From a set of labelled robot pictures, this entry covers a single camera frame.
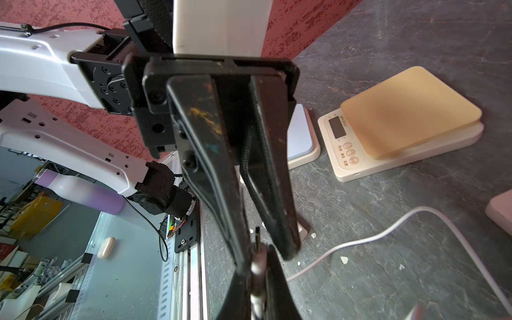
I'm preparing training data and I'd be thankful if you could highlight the white electronic scale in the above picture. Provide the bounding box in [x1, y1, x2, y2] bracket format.
[287, 104, 321, 170]

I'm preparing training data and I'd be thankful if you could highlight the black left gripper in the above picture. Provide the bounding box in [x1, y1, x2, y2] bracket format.
[122, 54, 301, 270]

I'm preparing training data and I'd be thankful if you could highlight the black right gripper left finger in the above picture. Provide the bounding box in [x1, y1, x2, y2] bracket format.
[217, 265, 252, 320]

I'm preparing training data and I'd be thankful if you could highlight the pink power strip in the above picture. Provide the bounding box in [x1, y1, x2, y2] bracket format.
[485, 190, 512, 235]

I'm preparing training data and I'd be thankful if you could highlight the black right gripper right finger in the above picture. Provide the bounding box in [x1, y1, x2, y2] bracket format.
[265, 245, 301, 320]

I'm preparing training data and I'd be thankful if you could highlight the white usb charging cable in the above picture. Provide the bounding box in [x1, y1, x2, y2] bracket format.
[249, 205, 512, 320]

